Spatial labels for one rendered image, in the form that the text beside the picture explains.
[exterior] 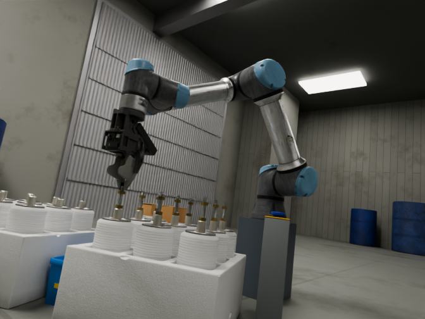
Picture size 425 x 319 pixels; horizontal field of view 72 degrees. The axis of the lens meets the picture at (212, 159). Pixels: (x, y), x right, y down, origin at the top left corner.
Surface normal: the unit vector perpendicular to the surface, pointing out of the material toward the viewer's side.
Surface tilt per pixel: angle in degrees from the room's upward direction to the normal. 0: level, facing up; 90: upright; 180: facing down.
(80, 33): 90
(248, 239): 90
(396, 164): 90
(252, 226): 90
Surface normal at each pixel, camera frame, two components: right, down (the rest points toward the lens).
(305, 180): 0.59, 0.05
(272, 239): -0.26, -0.20
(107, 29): 0.78, 0.00
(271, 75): 0.50, -0.19
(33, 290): 0.97, 0.09
